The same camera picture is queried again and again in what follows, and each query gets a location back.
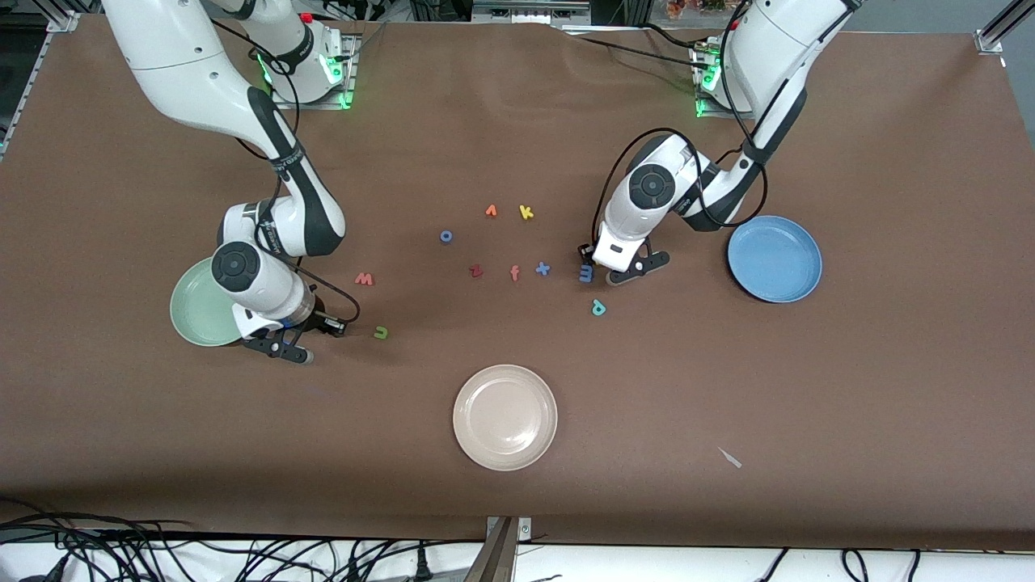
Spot aluminium frame corner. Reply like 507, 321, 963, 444
974, 0, 1035, 56

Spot aluminium extrusion bar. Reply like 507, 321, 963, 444
471, 0, 591, 25

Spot blue plate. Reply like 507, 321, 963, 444
727, 215, 823, 304

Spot green plate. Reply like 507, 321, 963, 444
169, 257, 243, 348

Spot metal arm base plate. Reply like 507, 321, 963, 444
268, 32, 357, 110
694, 40, 757, 121

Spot tangled black floor cables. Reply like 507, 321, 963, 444
0, 500, 486, 582

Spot brown paper table cover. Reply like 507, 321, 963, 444
0, 15, 1035, 552

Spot black cable on table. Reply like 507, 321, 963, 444
550, 23, 708, 65

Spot beige plate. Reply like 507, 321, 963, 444
452, 365, 559, 472

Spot aluminium table frame rail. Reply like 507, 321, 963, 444
0, 8, 82, 158

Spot metal table bracket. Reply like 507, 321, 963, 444
465, 516, 533, 582

